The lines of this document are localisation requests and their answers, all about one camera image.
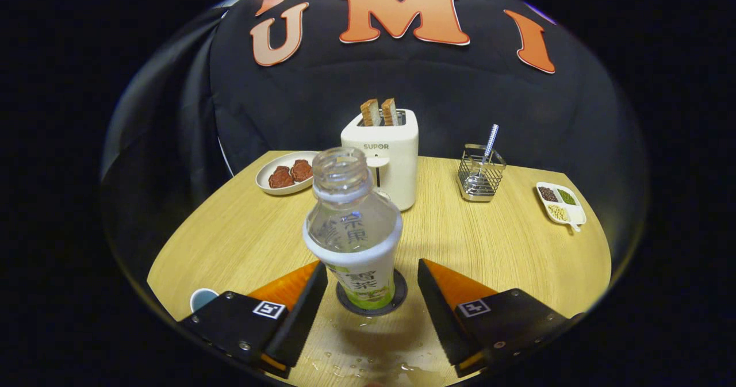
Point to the metal spoon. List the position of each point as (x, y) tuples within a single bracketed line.
[(490, 140)]

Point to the white divided dish with beans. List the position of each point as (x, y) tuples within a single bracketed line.
[(552, 206)]

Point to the dark brown round coaster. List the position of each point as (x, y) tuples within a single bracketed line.
[(399, 295)]

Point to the white cup with blue inside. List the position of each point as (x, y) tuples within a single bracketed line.
[(204, 299)]

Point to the white toaster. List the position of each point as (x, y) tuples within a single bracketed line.
[(397, 163)]

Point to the clear plastic juice bottle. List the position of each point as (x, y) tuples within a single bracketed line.
[(353, 237)]

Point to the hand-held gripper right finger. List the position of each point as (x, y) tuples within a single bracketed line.
[(443, 318)]

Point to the small beige plate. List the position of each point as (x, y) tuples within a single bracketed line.
[(265, 180)]

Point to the red-brown meat piece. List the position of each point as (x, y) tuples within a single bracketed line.
[(281, 177), (301, 170)]

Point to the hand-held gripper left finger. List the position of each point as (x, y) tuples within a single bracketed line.
[(299, 318)]

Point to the toasted bread slice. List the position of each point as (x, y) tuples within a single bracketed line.
[(370, 112), (390, 111)]

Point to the round wooden table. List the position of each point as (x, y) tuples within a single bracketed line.
[(489, 249)]

